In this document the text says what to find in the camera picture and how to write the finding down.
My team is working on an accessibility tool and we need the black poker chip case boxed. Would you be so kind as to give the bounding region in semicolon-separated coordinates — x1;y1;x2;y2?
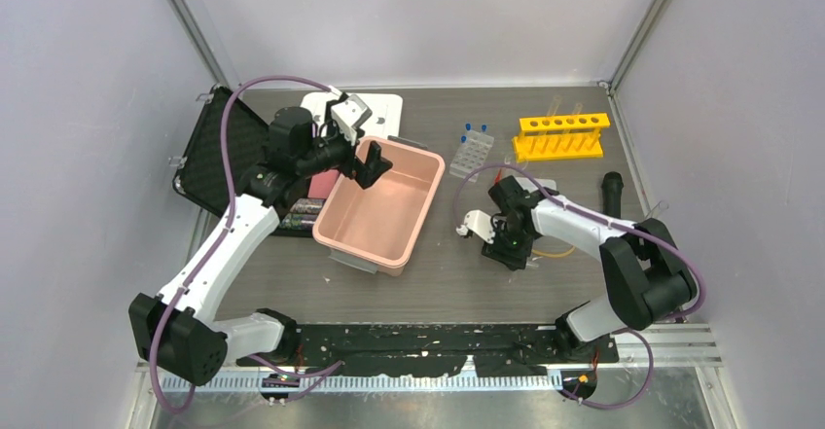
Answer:
172;85;269;216

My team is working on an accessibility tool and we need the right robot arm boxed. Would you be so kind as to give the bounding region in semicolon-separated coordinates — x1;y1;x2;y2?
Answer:
474;176;699;362

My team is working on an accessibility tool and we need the white bin lid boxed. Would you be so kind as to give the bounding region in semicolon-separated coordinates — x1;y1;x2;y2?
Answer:
300;91;403;139

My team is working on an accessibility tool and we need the white wash bottle red cap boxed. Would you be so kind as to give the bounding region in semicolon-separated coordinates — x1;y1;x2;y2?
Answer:
516;177;556;192

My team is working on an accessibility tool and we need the yellow test tube rack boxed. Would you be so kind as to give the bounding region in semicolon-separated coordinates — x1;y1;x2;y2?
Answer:
512;113;611;162

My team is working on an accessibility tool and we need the pink plastic bin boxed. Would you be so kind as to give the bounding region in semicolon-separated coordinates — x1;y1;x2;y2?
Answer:
312;136;446;276

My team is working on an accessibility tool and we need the yellow rubber tube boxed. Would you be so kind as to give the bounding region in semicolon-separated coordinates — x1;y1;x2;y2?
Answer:
531;246;576;259

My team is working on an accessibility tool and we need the clear tube rack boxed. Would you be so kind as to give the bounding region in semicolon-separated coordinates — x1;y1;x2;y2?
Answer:
448;130;494;178

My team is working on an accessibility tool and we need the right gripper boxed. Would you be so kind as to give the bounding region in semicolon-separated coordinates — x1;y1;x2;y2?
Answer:
482;219;534;270

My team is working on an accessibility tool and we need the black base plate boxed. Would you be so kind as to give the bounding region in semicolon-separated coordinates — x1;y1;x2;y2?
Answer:
261;323;619;377

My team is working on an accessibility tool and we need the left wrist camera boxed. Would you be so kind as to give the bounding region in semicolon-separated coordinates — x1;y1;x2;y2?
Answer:
327;93;373;146

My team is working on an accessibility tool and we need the black flashlight orange end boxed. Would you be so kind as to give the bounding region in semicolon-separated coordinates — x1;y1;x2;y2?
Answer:
600;171;624;218

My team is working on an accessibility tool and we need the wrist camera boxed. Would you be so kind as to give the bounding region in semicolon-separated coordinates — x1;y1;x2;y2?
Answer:
327;93;373;146
455;209;495;244

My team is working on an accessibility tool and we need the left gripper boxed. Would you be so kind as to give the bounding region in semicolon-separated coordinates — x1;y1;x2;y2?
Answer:
297;102;391;188

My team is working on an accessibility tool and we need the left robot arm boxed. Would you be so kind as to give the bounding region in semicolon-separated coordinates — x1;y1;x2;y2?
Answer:
128;98;392;386

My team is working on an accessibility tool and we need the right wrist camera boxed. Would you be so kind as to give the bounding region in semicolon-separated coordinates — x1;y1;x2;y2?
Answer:
455;209;495;244

